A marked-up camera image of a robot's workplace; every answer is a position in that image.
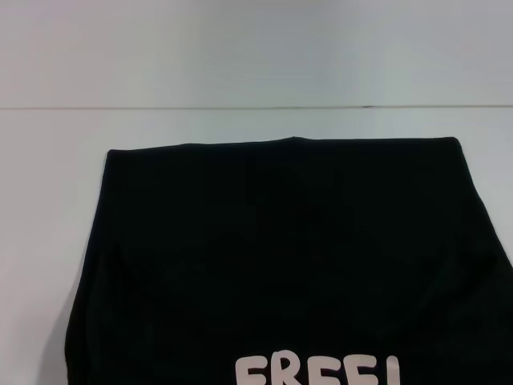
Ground black shirt with pink print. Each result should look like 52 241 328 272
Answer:
63 136 513 385

